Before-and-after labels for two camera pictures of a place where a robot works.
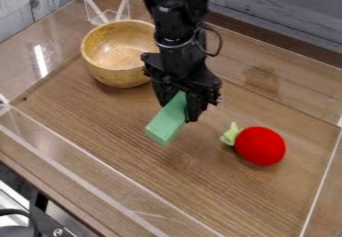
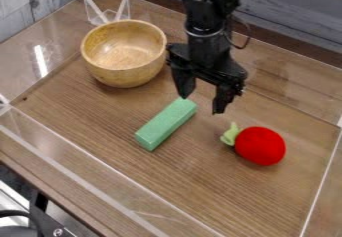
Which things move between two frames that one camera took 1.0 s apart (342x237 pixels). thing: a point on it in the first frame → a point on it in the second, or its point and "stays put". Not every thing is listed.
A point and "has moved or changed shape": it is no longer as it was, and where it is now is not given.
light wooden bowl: (112, 47) stays put
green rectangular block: (167, 126) has moved or changed shape
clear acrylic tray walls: (152, 126) stays put
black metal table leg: (48, 227) stays put
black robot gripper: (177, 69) → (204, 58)
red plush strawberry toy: (258, 144) stays put
